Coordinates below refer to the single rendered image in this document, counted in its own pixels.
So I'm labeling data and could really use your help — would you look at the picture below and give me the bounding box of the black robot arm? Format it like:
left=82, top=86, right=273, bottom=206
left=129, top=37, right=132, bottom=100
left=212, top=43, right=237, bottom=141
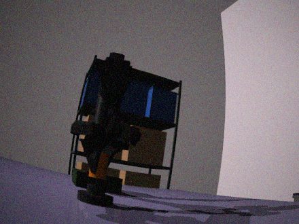
left=96, top=52, right=142, bottom=146

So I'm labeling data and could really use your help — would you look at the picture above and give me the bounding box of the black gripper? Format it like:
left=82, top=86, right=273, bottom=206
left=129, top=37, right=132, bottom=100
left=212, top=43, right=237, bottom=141
left=70, top=103, right=130, bottom=174

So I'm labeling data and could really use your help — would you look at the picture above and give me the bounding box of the orange knob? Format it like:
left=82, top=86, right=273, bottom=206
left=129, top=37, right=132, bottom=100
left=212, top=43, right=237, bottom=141
left=88, top=152, right=109, bottom=180

